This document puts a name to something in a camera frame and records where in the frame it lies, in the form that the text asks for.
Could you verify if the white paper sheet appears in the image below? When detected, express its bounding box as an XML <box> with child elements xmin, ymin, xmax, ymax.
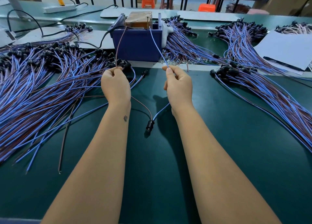
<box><xmin>254</xmin><ymin>31</ymin><xmax>312</xmax><ymax>72</ymax></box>

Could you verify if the pink plastic stool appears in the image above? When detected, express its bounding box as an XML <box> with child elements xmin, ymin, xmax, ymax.
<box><xmin>247</xmin><ymin>8</ymin><xmax>270</xmax><ymax>15</ymax></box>

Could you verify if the white plastic device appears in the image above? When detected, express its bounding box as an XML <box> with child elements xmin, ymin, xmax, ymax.
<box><xmin>0</xmin><ymin>28</ymin><xmax>17</xmax><ymax>47</ymax></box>

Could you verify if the pile of wired lamps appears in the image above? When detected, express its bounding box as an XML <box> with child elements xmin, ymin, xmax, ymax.
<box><xmin>210</xmin><ymin>61</ymin><xmax>312</xmax><ymax>153</ymax></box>
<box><xmin>0</xmin><ymin>40</ymin><xmax>149</xmax><ymax>174</ymax></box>

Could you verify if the white flat mat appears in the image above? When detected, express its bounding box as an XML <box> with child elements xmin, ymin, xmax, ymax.
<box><xmin>15</xmin><ymin>28</ymin><xmax>115</xmax><ymax>50</ymax></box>
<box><xmin>178</xmin><ymin>11</ymin><xmax>242</xmax><ymax>22</ymax></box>
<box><xmin>100</xmin><ymin>8</ymin><xmax>177</xmax><ymax>19</ymax></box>

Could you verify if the person's left hand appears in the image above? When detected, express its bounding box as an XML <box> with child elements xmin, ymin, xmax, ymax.
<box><xmin>101</xmin><ymin>66</ymin><xmax>132</xmax><ymax>109</ymax></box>

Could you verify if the blue brown plug cable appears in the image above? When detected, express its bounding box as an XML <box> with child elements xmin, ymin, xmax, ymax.
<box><xmin>114</xmin><ymin>26</ymin><xmax>172</xmax><ymax>138</ymax></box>

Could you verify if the black pen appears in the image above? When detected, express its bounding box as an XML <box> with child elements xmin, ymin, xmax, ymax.
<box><xmin>263</xmin><ymin>56</ymin><xmax>305</xmax><ymax>72</ymax></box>

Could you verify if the person's right hand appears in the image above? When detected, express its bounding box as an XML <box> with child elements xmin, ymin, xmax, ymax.
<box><xmin>162</xmin><ymin>65</ymin><xmax>194</xmax><ymax>115</ymax></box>

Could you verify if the blue plastic tester box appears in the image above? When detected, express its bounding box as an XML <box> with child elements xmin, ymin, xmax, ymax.
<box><xmin>110</xmin><ymin>14</ymin><xmax>164</xmax><ymax>62</ymax></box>

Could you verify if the white power strip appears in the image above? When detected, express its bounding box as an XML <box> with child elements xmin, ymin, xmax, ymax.
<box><xmin>42</xmin><ymin>4</ymin><xmax>78</xmax><ymax>14</ymax></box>

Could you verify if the brown cardboard block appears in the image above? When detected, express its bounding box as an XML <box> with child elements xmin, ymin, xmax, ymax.
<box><xmin>125</xmin><ymin>11</ymin><xmax>153</xmax><ymax>29</ymax></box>

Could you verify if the person's left forearm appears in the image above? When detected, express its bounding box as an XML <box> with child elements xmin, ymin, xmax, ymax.
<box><xmin>41</xmin><ymin>103</ymin><xmax>132</xmax><ymax>224</ymax></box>

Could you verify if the black power cable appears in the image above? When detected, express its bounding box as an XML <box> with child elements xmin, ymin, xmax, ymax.
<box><xmin>7</xmin><ymin>4</ymin><xmax>119</xmax><ymax>39</ymax></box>

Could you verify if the loose grey wire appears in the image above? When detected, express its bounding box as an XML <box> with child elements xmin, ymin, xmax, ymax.
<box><xmin>58</xmin><ymin>111</ymin><xmax>74</xmax><ymax>174</ymax></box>

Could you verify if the person's right forearm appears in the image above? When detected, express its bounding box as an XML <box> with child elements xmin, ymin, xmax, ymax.
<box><xmin>173</xmin><ymin>108</ymin><xmax>282</xmax><ymax>224</ymax></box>

